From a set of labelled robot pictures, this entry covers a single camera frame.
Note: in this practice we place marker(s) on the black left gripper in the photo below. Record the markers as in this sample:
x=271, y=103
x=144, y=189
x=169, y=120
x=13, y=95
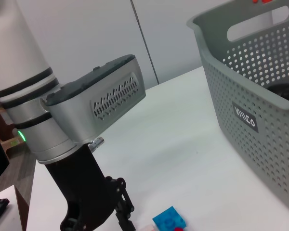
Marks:
x=82, y=187

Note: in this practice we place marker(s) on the long white brick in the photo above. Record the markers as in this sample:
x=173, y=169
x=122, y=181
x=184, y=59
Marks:
x=147, y=228

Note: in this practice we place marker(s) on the blue square brick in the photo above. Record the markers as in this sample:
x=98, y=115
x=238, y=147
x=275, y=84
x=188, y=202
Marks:
x=169, y=219

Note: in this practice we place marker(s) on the dark red arch brick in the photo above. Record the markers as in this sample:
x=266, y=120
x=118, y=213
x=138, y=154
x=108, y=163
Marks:
x=179, y=229

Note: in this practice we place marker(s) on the grey perforated storage bin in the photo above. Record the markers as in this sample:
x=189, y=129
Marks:
x=243, y=96

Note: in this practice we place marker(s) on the white desk with brown side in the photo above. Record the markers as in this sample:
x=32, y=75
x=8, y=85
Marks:
x=21, y=183

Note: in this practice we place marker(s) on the tan wooden chair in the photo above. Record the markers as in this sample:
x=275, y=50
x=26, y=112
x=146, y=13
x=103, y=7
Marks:
x=4, y=142

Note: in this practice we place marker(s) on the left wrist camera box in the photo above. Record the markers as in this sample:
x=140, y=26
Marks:
x=86, y=101

